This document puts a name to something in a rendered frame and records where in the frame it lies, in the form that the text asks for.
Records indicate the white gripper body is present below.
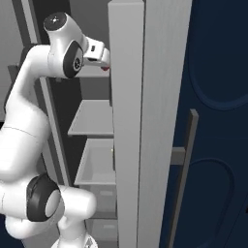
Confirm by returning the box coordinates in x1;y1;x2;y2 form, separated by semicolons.
83;47;111;68

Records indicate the white fridge shelf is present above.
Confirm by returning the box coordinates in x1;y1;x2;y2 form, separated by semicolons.
67;99;115;140
77;64;111;78

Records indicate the open fridge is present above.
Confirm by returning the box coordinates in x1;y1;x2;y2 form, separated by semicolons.
12;0;119;248

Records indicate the grey fridge door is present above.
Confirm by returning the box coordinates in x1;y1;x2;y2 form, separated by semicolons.
107;0;194;248

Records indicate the clear fridge drawer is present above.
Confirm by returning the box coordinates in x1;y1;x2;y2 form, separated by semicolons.
86;218;119;248
74;138;117;219

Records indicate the dark blue cabinet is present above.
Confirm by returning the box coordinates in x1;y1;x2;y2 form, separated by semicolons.
159;0;248;248

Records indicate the dark grey fridge door handle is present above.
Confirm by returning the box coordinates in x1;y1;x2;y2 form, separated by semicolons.
167;108;200;248

